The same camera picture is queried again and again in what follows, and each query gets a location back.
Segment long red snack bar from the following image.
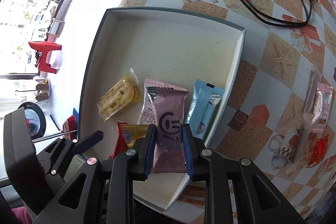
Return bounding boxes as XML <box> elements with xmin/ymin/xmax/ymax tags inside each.
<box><xmin>108</xmin><ymin>121</ymin><xmax>129</xmax><ymax>159</ymax></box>

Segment silver clear snack stick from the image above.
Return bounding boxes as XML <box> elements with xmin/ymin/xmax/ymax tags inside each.
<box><xmin>286</xmin><ymin>65</ymin><xmax>322</xmax><ymax>174</ymax></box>

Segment yellow clear cracker packet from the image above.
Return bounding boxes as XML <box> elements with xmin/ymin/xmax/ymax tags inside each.
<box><xmin>97</xmin><ymin>68</ymin><xmax>142</xmax><ymax>124</ymax></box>

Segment small red snack packet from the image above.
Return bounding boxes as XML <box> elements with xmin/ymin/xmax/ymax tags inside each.
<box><xmin>306</xmin><ymin>134</ymin><xmax>329</xmax><ymax>168</ymax></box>

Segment mauve pink snack bar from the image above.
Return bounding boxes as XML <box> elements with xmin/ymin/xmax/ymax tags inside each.
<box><xmin>147</xmin><ymin>86</ymin><xmax>188</xmax><ymax>173</ymax></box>

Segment light blue snack bar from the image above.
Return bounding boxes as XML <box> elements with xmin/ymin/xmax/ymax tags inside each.
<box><xmin>185</xmin><ymin>79</ymin><xmax>225</xmax><ymax>140</ymax></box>

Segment pink crispy cranberry packet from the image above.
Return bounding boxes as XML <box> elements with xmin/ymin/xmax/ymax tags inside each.
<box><xmin>310</xmin><ymin>83</ymin><xmax>333</xmax><ymax>134</ymax></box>

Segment gold snack bar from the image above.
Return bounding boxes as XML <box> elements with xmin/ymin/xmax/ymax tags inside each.
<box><xmin>120</xmin><ymin>123</ymin><xmax>149</xmax><ymax>148</ymax></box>

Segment white pink cookie packet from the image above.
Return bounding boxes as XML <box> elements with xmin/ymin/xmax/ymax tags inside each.
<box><xmin>137</xmin><ymin>79</ymin><xmax>189</xmax><ymax>124</ymax></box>

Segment red plastic stool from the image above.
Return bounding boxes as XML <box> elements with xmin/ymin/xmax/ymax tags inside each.
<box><xmin>29</xmin><ymin>41</ymin><xmax>62</xmax><ymax>74</ymax></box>

